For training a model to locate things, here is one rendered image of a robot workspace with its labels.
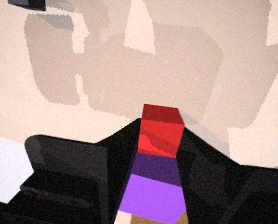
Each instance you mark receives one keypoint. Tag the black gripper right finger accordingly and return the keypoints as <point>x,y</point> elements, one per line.
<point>215,186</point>

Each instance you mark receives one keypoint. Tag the red block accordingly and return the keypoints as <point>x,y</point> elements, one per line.
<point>161,131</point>

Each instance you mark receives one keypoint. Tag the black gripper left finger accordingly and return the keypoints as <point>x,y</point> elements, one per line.
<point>108,162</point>

